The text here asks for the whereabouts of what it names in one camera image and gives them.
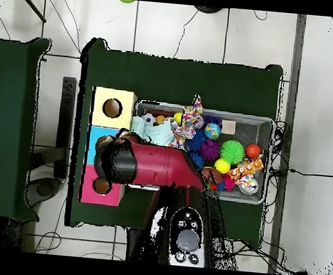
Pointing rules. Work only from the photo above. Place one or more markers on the mint green cloth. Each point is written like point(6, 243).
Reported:
point(158, 134)

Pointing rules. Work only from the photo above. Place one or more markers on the orange plastic tray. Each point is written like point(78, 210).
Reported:
point(244, 169)

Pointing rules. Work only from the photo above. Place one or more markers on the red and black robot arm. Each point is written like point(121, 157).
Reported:
point(164, 166)

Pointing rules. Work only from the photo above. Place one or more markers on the wooden box with three holes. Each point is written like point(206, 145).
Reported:
point(125, 116)

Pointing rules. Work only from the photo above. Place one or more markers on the shallow mesh bin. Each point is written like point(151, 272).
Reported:
point(251, 127)

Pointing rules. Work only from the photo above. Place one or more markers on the black and white soccer ball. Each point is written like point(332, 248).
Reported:
point(148, 118)

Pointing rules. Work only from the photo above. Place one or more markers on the globe print ball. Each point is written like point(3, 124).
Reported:
point(212, 131)

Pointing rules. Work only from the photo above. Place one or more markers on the dark green table cloth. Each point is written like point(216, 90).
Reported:
point(174, 80)
point(5, 129)

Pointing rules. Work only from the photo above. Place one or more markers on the yellow ball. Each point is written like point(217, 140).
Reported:
point(222, 166)

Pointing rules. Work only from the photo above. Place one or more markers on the wooden block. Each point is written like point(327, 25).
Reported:
point(228, 127)

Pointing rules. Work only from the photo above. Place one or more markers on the green spiky ball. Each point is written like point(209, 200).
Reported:
point(232, 152)

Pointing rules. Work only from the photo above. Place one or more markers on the orange ball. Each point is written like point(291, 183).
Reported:
point(253, 150)

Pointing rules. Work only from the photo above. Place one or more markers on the black upright panel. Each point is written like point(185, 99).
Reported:
point(65, 120)

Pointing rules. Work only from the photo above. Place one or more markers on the grey round stand foot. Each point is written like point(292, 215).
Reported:
point(44, 189)

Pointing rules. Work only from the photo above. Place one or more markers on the black round object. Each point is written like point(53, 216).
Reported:
point(208, 9)

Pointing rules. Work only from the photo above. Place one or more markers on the small green object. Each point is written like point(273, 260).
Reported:
point(127, 1)

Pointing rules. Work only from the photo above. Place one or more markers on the black slanted rod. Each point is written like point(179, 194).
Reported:
point(33, 6)

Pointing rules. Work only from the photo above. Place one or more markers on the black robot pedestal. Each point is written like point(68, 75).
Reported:
point(133, 247)

